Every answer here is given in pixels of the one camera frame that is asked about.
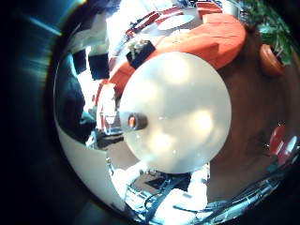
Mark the green potted plant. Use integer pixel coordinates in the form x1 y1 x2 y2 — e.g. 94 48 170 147
242 0 296 65

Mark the small round white table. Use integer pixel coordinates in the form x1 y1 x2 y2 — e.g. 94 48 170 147
156 13 195 31

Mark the dark blue strap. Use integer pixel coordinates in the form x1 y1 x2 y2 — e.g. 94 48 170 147
144 176 188 221

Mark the black square panel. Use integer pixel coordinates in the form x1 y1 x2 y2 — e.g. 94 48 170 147
72 50 88 74
88 52 111 81

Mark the white board panel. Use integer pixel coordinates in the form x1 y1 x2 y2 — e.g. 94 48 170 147
57 125 126 212

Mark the orange sofa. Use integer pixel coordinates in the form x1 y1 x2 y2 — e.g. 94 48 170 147
95 12 248 101

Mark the black box on sofa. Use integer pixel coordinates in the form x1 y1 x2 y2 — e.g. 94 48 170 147
126 39 157 69

